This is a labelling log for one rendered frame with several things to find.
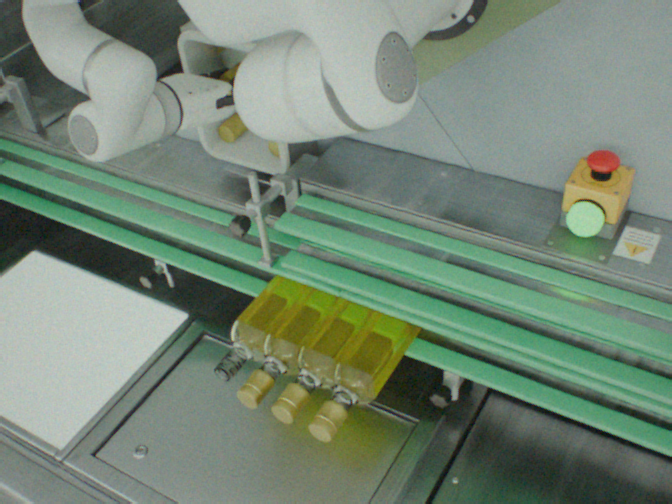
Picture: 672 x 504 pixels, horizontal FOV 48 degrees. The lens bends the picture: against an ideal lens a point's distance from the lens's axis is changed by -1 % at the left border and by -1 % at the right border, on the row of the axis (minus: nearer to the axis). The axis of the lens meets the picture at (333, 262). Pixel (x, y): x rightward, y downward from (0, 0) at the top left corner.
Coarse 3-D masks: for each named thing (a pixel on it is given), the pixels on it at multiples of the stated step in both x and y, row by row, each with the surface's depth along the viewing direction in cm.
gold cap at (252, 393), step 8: (256, 376) 104; (264, 376) 104; (248, 384) 103; (256, 384) 103; (264, 384) 103; (272, 384) 104; (240, 392) 103; (248, 392) 102; (256, 392) 102; (264, 392) 103; (240, 400) 104; (248, 400) 103; (256, 400) 102
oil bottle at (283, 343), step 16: (304, 304) 112; (320, 304) 111; (288, 320) 110; (304, 320) 109; (320, 320) 110; (272, 336) 108; (288, 336) 107; (304, 336) 107; (272, 352) 106; (288, 352) 106; (288, 368) 107
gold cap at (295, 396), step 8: (288, 384) 103; (296, 384) 102; (288, 392) 101; (296, 392) 101; (304, 392) 101; (280, 400) 100; (288, 400) 100; (296, 400) 100; (304, 400) 101; (272, 408) 101; (280, 408) 99; (288, 408) 99; (296, 408) 100; (280, 416) 101; (288, 416) 100; (296, 416) 100
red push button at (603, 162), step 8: (592, 152) 95; (600, 152) 94; (608, 152) 94; (592, 160) 94; (600, 160) 93; (608, 160) 93; (616, 160) 93; (592, 168) 94; (600, 168) 93; (608, 168) 93; (616, 168) 93
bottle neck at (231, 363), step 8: (232, 352) 108; (240, 352) 108; (248, 352) 109; (224, 360) 107; (232, 360) 107; (240, 360) 108; (216, 368) 106; (224, 368) 106; (232, 368) 106; (240, 368) 108; (224, 376) 108; (232, 376) 107
